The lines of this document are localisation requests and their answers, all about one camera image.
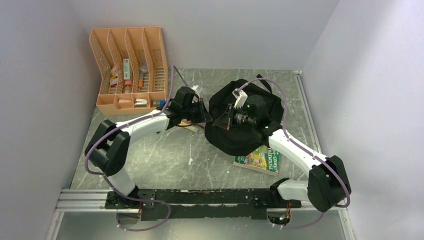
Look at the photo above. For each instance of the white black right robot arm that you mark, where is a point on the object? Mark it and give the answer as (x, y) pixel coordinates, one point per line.
(327, 183)

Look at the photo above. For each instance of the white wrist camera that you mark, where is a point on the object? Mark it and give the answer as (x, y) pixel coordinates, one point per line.
(197, 89)
(241, 98)

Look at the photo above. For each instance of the aluminium side rail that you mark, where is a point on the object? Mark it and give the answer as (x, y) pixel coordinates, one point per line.
(306, 108)

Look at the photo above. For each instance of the black student backpack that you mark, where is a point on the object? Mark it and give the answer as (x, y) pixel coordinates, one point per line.
(240, 142)

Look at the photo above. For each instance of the orange marker in organizer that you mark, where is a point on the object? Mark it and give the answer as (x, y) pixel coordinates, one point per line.
(140, 79)

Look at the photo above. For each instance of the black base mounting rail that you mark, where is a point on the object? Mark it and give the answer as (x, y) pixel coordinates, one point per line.
(250, 203)

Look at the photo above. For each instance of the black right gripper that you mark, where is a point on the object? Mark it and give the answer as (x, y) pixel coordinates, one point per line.
(225, 120)

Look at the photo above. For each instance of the green treehouse book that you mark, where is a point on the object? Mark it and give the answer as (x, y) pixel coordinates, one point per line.
(263, 159)

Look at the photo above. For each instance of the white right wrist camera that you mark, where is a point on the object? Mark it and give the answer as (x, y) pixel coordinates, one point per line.
(241, 98)

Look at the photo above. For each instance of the white stapler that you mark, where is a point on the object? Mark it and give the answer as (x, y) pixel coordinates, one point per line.
(141, 103)

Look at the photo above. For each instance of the peach plastic desk organizer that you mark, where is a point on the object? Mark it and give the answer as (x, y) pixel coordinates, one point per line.
(134, 69)

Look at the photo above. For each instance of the pink eraser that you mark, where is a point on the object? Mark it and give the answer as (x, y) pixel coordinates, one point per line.
(124, 101)

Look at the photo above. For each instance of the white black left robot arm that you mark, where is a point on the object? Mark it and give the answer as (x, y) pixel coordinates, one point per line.
(108, 148)

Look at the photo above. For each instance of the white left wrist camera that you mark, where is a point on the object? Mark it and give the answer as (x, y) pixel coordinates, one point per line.
(197, 89)

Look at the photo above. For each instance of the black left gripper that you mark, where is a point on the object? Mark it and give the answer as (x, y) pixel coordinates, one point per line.
(203, 115)

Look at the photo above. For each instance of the tall white pink box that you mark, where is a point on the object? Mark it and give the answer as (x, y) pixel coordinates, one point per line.
(126, 69)

